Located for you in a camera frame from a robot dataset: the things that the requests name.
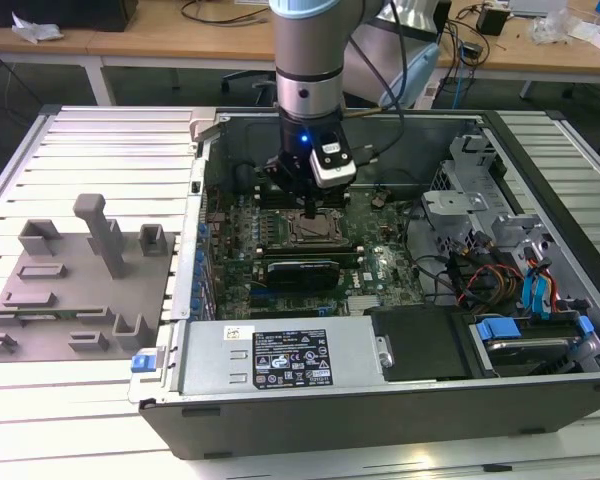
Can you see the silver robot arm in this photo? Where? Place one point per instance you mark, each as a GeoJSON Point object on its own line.
{"type": "Point", "coordinates": [305, 50]}

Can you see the CPU socket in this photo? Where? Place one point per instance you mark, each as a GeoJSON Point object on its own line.
{"type": "Point", "coordinates": [291, 242]}

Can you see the black round cylinder part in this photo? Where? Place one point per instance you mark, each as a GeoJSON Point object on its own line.
{"type": "Point", "coordinates": [245, 177]}

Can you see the grey case release latch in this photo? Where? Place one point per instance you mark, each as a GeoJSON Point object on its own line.
{"type": "Point", "coordinates": [202, 122]}

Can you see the black RAM slot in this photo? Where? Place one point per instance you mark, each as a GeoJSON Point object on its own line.
{"type": "Point", "coordinates": [310, 253]}
{"type": "Point", "coordinates": [305, 247]}

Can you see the round coin cell battery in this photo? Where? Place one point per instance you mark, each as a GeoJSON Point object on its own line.
{"type": "Point", "coordinates": [378, 201]}

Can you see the black graphics card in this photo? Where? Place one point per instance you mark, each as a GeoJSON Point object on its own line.
{"type": "Point", "coordinates": [300, 275]}

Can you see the green motherboard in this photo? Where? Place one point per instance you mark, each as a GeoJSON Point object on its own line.
{"type": "Point", "coordinates": [380, 250]}

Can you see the silver drive cage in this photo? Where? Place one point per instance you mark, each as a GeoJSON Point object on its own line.
{"type": "Point", "coordinates": [452, 202]}

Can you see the silver chipset heatsink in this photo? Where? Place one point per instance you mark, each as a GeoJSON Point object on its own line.
{"type": "Point", "coordinates": [364, 305]}

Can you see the small yellow sticker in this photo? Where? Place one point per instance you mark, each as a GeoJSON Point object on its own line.
{"type": "Point", "coordinates": [234, 333]}

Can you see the wooden desk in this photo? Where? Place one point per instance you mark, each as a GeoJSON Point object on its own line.
{"type": "Point", "coordinates": [130, 42]}

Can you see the black power supply label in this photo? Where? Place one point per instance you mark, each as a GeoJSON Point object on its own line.
{"type": "Point", "coordinates": [292, 357]}

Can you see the silver power supply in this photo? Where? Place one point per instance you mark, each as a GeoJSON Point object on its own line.
{"type": "Point", "coordinates": [210, 355]}

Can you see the black plastic shroud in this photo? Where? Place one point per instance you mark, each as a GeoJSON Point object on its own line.
{"type": "Point", "coordinates": [420, 345]}

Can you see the small black box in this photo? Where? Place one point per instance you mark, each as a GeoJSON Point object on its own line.
{"type": "Point", "coordinates": [492, 21]}

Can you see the blue case latch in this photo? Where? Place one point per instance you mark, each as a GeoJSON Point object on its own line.
{"type": "Point", "coordinates": [142, 361]}

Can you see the grey parts rack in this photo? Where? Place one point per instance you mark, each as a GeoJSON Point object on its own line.
{"type": "Point", "coordinates": [80, 300]}

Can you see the blue disk carrier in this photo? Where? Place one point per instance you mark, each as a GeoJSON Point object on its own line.
{"type": "Point", "coordinates": [497, 330]}

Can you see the flat grey device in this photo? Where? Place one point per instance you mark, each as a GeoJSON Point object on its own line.
{"type": "Point", "coordinates": [537, 5]}

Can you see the clear plastic bag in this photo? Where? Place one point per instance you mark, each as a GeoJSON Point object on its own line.
{"type": "Point", "coordinates": [550, 27]}

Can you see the crumpled white paper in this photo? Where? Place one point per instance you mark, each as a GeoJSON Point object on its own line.
{"type": "Point", "coordinates": [35, 30]}

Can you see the black PC case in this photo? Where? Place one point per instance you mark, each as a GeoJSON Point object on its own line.
{"type": "Point", "coordinates": [380, 425]}

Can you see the green RAM stick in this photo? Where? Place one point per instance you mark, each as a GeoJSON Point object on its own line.
{"type": "Point", "coordinates": [40, 316]}

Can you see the hard disk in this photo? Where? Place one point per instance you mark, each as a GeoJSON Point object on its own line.
{"type": "Point", "coordinates": [525, 352]}

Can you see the white cardboard box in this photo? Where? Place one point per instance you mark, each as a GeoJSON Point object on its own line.
{"type": "Point", "coordinates": [587, 32]}

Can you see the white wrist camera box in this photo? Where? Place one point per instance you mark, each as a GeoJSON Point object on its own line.
{"type": "Point", "coordinates": [335, 167]}

